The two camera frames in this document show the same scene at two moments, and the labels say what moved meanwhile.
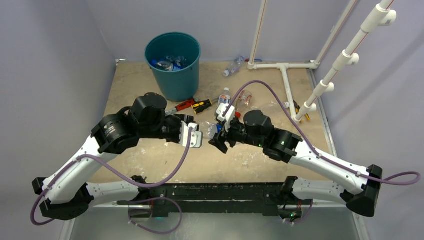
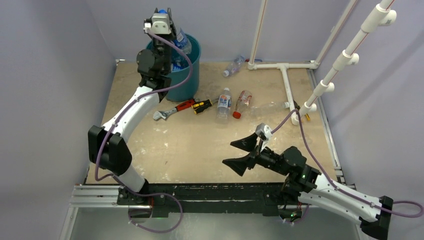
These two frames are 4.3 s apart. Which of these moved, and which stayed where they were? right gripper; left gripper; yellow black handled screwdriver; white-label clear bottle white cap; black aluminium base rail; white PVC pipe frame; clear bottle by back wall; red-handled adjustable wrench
Moved: left gripper; right gripper
Stayed: white-label clear bottle white cap; clear bottle by back wall; red-handled adjustable wrench; yellow black handled screwdriver; white PVC pipe frame; black aluminium base rail
